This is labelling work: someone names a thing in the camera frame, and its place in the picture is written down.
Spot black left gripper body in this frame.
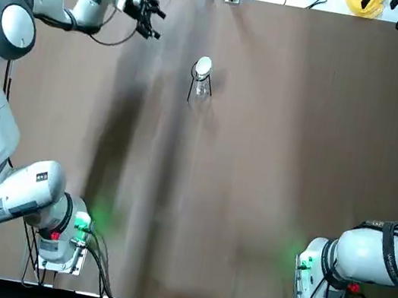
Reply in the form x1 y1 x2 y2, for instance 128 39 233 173
123 0 153 25

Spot white porcelain crucible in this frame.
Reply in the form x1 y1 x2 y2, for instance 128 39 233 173
191 54 215 82

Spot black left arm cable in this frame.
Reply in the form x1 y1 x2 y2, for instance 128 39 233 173
30 0 142 50

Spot clear glass alcohol lamp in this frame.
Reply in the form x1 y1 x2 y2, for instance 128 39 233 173
191 77 212 100

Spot black wire tripod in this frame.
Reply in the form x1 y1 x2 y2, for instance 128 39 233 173
186 61 219 106

